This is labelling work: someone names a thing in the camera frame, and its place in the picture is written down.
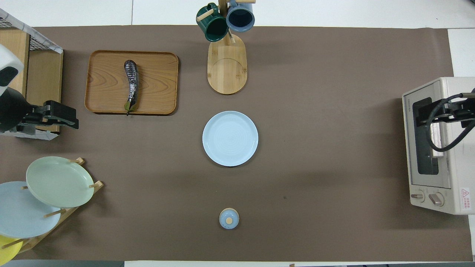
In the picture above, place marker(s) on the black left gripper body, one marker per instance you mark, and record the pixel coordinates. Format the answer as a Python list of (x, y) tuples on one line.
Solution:
[(52, 113)]

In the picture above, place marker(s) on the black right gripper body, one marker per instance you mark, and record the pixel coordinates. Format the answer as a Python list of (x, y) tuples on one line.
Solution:
[(458, 111)]

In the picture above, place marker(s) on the dark purple eggplant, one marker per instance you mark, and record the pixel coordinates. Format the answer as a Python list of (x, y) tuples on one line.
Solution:
[(131, 81)]

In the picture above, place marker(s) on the light blue round plate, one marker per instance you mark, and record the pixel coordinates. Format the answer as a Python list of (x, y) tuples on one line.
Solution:
[(230, 139)]

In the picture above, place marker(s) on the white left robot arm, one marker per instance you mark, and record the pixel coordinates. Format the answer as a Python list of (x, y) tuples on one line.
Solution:
[(9, 107)]

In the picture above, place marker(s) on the beige toaster oven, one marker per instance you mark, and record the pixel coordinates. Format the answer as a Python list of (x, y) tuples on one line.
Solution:
[(460, 167)]

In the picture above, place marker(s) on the wooden two-step shelf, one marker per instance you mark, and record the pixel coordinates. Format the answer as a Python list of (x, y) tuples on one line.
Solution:
[(42, 81)]

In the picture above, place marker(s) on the pale green plate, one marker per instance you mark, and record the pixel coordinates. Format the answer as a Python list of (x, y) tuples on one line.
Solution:
[(59, 181)]

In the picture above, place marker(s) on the wooden plate rack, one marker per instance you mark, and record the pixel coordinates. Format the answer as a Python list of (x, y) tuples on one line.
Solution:
[(68, 213)]

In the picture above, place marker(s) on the wooden serving tray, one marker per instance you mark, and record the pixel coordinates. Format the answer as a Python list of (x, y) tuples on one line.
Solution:
[(156, 81)]

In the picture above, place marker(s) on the light blue racked plate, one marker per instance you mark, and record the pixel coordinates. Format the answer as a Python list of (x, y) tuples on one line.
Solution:
[(22, 215)]

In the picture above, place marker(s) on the brown table mat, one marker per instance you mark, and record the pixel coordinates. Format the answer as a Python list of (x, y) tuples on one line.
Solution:
[(315, 148)]

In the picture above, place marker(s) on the yellow plate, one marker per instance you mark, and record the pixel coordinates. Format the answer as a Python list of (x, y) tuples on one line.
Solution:
[(7, 252)]

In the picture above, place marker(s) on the wooden mug tree stand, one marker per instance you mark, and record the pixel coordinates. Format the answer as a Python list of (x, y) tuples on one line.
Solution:
[(227, 70)]

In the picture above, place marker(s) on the dark green mug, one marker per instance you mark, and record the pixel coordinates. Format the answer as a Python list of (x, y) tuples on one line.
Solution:
[(214, 29)]

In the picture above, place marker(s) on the blue mug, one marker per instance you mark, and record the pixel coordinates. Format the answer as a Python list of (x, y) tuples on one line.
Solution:
[(240, 17)]

